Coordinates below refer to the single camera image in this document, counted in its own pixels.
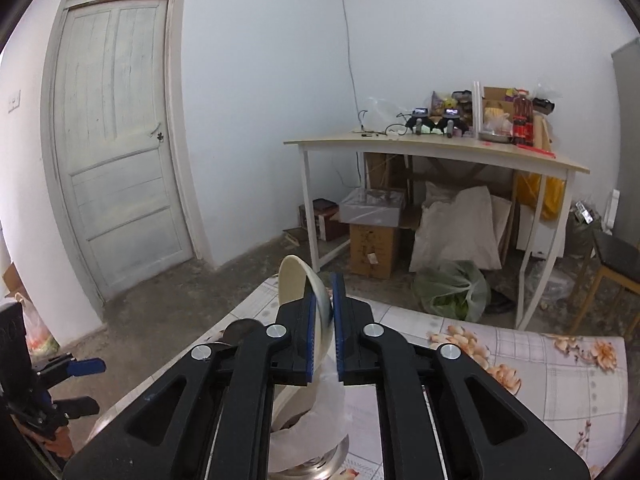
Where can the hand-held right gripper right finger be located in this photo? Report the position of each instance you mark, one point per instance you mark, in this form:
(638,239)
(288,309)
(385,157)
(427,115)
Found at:
(340,340)

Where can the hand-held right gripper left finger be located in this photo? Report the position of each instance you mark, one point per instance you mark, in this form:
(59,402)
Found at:
(311,340)

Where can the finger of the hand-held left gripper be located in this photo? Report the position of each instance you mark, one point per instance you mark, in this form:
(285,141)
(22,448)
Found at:
(85,366)
(77,406)

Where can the cream plastic spoon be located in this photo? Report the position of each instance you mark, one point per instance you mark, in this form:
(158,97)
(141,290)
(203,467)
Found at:
(295,280)

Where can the white cup holder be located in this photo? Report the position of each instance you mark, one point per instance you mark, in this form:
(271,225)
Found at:
(330,410)

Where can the plastic bag with orange contents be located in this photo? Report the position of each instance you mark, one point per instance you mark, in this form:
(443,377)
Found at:
(40,330)

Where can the tall cardboard box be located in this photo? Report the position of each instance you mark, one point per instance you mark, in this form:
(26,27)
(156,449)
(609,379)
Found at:
(372,250)

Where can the small wood piece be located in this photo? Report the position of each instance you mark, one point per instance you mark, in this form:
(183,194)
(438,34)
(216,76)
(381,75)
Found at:
(295,237)

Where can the green vegetable bag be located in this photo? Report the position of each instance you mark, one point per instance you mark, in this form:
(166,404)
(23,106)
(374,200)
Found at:
(450,292)

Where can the dark red wooden box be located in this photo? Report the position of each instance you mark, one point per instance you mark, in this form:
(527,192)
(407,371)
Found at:
(325,217)

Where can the white sack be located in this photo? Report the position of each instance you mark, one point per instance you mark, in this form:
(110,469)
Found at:
(460,230)

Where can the white desk with wooden top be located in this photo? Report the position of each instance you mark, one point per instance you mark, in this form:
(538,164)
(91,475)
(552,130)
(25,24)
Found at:
(425,147)

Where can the floral plaid tablecloth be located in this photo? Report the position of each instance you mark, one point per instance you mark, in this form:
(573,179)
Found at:
(550,385)

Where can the white storage box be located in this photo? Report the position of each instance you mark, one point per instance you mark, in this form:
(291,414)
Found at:
(535,235)

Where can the crumpled clear bag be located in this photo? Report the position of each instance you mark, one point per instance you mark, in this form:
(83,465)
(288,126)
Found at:
(382,112)

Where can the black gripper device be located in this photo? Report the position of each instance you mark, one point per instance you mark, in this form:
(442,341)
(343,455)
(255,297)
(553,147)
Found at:
(450,122)
(417,121)

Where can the white panelled door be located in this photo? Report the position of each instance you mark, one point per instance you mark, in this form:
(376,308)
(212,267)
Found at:
(120,135)

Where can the metal bowl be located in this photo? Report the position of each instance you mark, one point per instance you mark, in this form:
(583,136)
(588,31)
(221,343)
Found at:
(495,136)

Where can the yellow plastic bag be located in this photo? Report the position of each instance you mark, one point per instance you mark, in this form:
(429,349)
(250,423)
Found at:
(552,195)

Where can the dark green bag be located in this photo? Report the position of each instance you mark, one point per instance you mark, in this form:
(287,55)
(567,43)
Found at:
(582,225)

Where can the clear plastic tube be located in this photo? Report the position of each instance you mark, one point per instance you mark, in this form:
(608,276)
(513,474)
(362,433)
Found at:
(478,105)

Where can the red oil bottle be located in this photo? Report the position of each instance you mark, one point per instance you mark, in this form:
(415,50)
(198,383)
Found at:
(522,120)

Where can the wooden chair with black seat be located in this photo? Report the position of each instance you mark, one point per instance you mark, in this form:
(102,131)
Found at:
(617,260)

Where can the white plastic device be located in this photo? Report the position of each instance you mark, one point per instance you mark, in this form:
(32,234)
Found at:
(611,210)

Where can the silver refrigerator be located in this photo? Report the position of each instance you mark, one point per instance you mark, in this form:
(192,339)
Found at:
(627,135)

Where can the white light switch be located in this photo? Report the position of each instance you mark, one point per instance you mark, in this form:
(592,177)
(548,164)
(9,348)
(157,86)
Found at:
(14,100)

